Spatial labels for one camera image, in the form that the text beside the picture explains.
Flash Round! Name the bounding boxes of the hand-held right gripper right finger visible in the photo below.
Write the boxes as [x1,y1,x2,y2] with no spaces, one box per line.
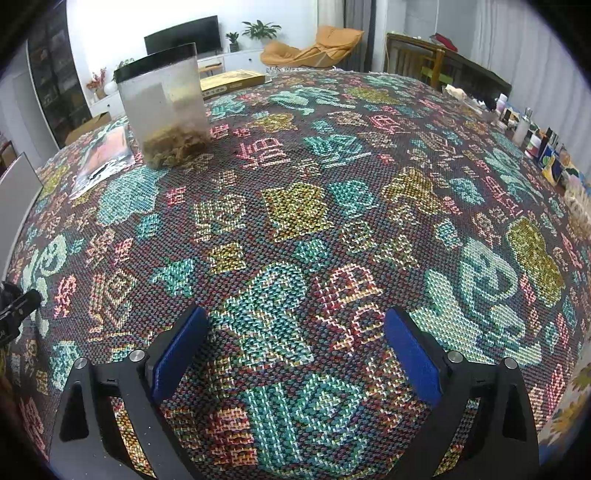
[384,307,541,480]

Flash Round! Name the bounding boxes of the large leafy potted plant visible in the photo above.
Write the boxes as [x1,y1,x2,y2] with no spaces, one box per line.
[241,19,282,47]

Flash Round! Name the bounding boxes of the shiny plastic bag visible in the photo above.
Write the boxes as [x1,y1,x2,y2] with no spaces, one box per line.
[69,126,137,200]

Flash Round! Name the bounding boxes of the white panel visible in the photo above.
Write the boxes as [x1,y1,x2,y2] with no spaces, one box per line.
[0,151,44,273]

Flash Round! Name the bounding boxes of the red item on table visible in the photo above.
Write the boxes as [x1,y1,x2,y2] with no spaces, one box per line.
[429,33,459,52]

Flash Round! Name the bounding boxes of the black television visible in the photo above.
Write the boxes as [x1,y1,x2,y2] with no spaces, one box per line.
[144,15,221,57]

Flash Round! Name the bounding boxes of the dark glass cabinet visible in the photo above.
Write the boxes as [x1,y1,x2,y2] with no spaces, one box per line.
[25,4,90,148]

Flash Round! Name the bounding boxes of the white television cabinet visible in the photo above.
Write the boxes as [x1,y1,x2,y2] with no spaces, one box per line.
[90,48,269,118]

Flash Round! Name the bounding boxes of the cardboard box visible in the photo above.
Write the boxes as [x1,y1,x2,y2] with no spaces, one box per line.
[65,112,112,145]

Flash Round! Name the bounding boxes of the yellow flat box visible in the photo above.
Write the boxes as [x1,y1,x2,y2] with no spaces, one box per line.
[199,68,273,100]

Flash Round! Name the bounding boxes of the clear container with black lid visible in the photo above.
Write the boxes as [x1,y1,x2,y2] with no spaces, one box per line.
[113,42,213,169]

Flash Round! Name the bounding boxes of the white curtain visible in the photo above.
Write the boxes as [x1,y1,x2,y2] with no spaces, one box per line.
[318,0,347,28]

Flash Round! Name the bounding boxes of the red flowers in vase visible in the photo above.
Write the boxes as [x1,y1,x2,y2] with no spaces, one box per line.
[86,68,108,101]

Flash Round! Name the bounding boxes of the grey curtain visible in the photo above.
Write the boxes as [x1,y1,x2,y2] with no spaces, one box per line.
[345,0,376,72]

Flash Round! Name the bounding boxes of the orange lounge chair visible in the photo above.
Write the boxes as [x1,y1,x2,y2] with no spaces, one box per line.
[260,25,365,70]

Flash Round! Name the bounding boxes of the row of small bottles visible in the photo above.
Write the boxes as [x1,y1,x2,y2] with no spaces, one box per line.
[443,83,591,222]

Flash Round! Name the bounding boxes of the green chair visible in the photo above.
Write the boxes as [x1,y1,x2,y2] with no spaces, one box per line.
[420,65,446,88]

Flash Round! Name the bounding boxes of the dark wooden table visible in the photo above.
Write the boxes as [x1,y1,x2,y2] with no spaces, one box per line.
[385,32,512,107]

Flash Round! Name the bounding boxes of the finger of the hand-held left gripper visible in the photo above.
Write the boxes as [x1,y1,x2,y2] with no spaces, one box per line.
[0,288,43,324]

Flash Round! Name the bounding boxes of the patterned woven blanket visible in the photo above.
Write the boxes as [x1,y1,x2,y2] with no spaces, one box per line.
[0,65,591,480]

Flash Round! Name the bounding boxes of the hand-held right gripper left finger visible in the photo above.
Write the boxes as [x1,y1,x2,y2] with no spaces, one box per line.
[48,305,211,480]

